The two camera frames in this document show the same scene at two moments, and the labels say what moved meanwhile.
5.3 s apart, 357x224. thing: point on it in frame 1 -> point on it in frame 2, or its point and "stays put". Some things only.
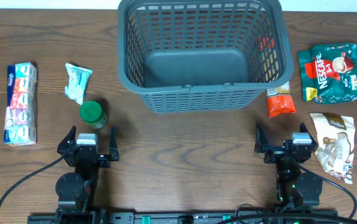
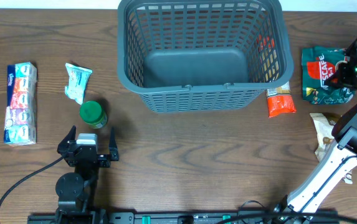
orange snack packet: (280, 100) stays put
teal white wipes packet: (78, 77) stays put
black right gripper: (283, 154) -> (344, 74)
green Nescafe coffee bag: (331, 73) stays put
